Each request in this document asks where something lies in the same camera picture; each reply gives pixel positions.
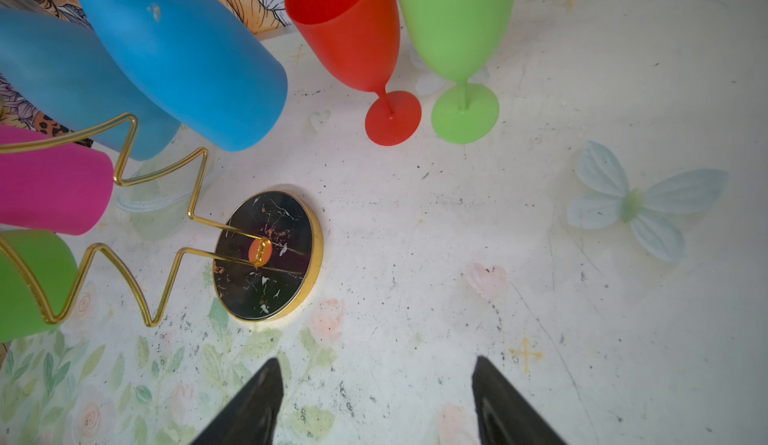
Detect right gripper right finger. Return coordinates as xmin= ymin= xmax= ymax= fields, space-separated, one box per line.
xmin=472 ymin=356 xmax=565 ymax=445

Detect red wine glass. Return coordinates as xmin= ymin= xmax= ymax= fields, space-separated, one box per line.
xmin=285 ymin=0 xmax=421 ymax=146

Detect left blue wine glass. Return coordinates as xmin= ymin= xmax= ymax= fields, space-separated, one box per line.
xmin=1 ymin=9 xmax=180 ymax=161

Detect gold wire glass rack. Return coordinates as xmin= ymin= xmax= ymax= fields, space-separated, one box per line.
xmin=1 ymin=113 xmax=323 ymax=327

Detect right blue wine glass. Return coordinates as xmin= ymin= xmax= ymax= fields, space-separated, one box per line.
xmin=79 ymin=0 xmax=288 ymax=152

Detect blue wine glass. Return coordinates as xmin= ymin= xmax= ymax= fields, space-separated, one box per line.
xmin=79 ymin=0 xmax=288 ymax=152
xmin=1 ymin=9 xmax=180 ymax=161

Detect pink wine glass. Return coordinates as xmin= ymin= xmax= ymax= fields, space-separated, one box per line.
xmin=1 ymin=144 xmax=114 ymax=236

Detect green wine glass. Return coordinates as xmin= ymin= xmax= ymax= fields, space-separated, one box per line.
xmin=0 ymin=230 xmax=80 ymax=344
xmin=399 ymin=0 xmax=515 ymax=144

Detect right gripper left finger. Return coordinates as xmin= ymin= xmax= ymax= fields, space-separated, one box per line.
xmin=192 ymin=357 xmax=284 ymax=445

